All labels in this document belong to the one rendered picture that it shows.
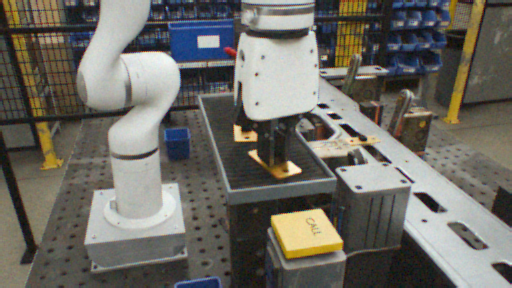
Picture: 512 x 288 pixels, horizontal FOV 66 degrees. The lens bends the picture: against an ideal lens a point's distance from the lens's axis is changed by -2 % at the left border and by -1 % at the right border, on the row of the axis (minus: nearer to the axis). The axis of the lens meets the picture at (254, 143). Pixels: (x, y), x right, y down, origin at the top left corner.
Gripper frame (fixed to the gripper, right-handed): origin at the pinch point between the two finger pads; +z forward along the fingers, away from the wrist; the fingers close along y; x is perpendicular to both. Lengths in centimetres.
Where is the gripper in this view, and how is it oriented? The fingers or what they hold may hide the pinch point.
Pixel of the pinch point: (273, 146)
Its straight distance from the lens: 53.3
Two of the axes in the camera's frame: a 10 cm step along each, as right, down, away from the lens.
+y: 8.7, -2.1, 4.4
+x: -4.8, -3.8, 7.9
